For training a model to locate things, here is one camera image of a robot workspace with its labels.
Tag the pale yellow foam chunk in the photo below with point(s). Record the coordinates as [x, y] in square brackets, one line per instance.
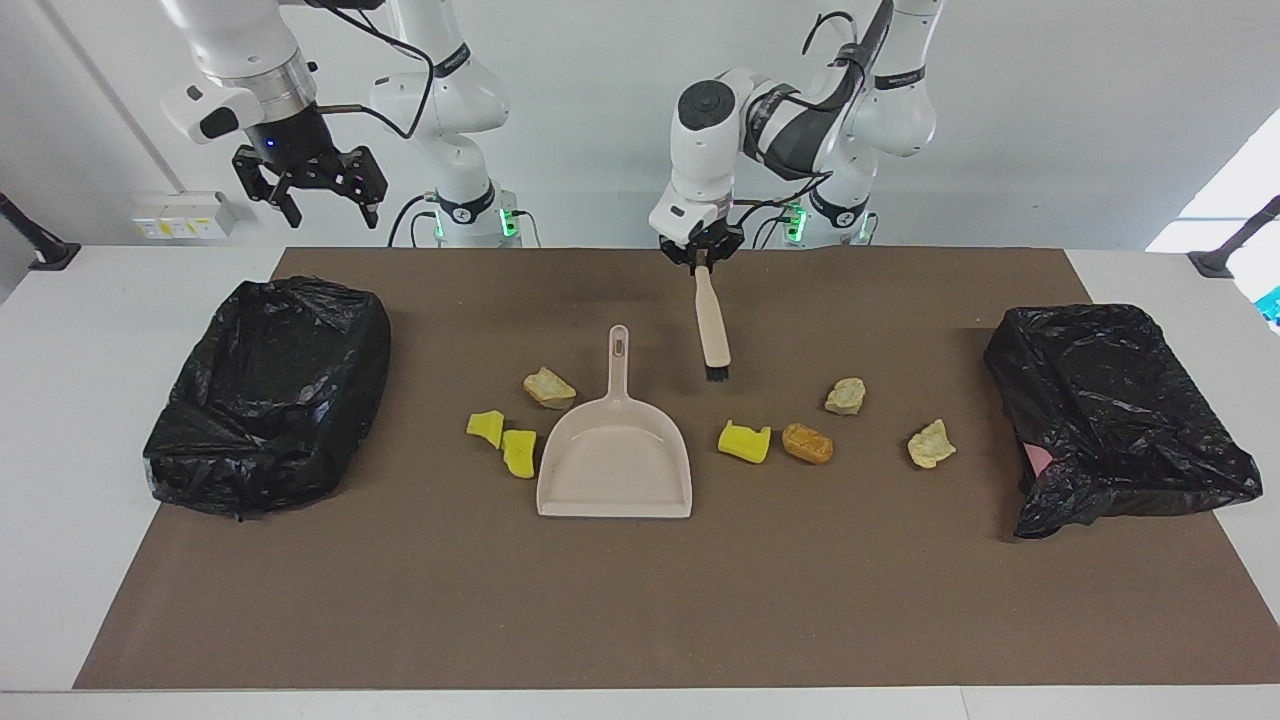
[931, 445]

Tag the beige tan foam chunk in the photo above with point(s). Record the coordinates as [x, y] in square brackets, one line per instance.
[549, 388]

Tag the brown table mat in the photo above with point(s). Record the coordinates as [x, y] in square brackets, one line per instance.
[640, 600]

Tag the black stand foot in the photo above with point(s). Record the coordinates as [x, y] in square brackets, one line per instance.
[1215, 262]
[50, 255]

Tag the beige hand brush black bristles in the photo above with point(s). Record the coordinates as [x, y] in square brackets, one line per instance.
[712, 330]

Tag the teal object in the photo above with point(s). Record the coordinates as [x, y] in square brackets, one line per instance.
[1272, 305]

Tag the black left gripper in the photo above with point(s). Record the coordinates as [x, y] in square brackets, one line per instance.
[700, 240]

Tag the small yellow sponge piece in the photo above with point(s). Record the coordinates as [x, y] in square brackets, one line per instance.
[486, 428]

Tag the large yellow sponge chunk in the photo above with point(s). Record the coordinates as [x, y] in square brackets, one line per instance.
[744, 443]

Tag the beige foam chunk orange side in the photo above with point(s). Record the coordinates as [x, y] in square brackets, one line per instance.
[845, 396]

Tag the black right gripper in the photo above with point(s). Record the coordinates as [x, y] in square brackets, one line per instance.
[295, 145]

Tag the long yellow sponge piece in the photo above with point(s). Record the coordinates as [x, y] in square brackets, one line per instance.
[519, 455]

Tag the white wall socket box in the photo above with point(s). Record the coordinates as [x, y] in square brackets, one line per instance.
[180, 215]

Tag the black bag lined pink bin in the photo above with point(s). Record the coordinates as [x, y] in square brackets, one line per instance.
[1100, 400]

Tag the beige plastic dustpan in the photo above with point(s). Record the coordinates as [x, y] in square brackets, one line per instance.
[615, 470]

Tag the orange brown sponge chunk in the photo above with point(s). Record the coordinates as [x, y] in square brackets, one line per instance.
[807, 444]

